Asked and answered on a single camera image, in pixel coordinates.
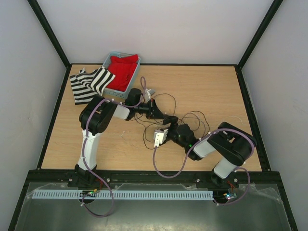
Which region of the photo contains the black cage frame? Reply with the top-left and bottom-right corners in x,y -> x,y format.
8,0 -> 297,231

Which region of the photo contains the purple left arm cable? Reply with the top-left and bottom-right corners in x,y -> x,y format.
81,76 -> 148,218

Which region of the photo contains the black white striped cloth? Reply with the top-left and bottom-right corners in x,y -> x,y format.
70,66 -> 116,105

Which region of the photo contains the dark purple thin wire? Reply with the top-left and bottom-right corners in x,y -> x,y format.
136,110 -> 210,151

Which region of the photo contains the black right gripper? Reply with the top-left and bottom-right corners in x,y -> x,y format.
162,114 -> 187,150

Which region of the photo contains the grey thin wire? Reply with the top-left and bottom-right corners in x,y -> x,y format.
180,110 -> 207,138

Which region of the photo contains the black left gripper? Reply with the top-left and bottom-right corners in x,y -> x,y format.
135,98 -> 164,120

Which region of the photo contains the red cloth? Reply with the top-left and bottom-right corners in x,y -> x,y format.
106,54 -> 139,92

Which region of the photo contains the black thin wire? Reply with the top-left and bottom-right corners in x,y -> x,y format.
153,93 -> 179,116

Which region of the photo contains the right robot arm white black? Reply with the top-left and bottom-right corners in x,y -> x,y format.
154,116 -> 257,188

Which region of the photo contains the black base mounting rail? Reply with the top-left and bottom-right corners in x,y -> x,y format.
25,169 -> 282,190

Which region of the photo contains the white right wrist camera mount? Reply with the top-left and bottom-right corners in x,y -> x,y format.
154,129 -> 168,148

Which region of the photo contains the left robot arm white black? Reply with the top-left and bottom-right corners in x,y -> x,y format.
75,88 -> 170,187

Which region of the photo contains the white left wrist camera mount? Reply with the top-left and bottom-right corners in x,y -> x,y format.
144,88 -> 155,103

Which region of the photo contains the light blue slotted cable duct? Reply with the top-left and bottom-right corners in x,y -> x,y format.
32,190 -> 213,201

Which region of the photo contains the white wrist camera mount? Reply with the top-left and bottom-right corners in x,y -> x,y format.
144,88 -> 155,103
154,129 -> 168,148

